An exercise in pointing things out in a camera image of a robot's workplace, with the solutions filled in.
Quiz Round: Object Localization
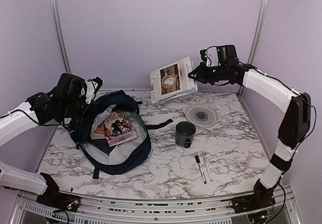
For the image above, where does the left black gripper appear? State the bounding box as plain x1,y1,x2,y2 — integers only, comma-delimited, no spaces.
60,98,99,122

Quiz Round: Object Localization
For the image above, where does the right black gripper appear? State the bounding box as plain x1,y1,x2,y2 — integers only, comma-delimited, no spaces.
188,61,228,85

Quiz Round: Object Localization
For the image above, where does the white afternoon tea book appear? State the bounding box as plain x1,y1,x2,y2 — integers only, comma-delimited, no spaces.
150,57,198,104

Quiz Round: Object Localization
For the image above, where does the navy blue student backpack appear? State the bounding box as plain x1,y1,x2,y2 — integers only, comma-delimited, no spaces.
68,90,173,179

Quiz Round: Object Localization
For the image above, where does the pink illustrated thin book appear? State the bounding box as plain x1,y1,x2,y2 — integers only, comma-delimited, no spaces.
93,110,137,146

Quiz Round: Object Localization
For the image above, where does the orange treehouse book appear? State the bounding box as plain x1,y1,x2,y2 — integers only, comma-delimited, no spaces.
90,132,105,140

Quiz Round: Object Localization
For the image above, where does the dark blue hardcover notebook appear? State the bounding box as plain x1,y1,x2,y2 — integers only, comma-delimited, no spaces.
93,139,118,156

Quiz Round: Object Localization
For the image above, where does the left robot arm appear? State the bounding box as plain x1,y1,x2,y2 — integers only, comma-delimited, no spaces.
1,73,103,206

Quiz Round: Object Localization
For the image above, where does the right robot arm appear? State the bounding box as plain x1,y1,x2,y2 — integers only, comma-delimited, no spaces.
188,45,316,208

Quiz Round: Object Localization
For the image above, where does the grey swirl ceramic plate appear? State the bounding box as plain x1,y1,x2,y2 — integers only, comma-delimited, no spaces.
182,103,221,128

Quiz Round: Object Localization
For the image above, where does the dark grey metal mug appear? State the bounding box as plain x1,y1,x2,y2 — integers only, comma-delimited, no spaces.
175,121,196,148

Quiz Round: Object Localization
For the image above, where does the pink cap marker pen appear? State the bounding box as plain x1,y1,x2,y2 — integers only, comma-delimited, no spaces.
203,157,214,182

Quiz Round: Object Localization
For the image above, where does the blue cap marker pen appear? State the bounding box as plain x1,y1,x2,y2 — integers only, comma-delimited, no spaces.
195,155,207,184

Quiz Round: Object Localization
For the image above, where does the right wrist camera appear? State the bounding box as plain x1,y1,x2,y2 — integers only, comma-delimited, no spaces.
199,49,213,66

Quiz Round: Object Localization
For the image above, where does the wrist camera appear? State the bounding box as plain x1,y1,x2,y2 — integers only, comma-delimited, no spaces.
199,49,213,66
80,77,103,105

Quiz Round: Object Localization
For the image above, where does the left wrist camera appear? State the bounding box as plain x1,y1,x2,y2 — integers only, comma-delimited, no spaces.
80,77,103,105

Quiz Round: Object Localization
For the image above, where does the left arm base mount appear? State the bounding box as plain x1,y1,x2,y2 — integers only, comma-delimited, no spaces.
36,172,81,212

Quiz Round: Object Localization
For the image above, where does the right aluminium frame post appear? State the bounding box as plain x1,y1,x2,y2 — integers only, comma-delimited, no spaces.
238,0,272,96

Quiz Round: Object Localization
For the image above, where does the aluminium frame post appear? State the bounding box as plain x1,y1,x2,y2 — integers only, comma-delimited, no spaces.
238,0,272,96
49,0,72,74

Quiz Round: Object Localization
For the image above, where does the front aluminium rail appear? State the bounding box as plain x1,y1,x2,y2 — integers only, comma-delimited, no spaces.
9,186,303,223

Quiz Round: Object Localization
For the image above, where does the left aluminium frame post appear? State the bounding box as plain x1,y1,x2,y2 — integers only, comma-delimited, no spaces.
49,0,72,74

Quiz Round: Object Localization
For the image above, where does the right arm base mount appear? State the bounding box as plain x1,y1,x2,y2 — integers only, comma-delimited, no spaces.
228,180,277,213

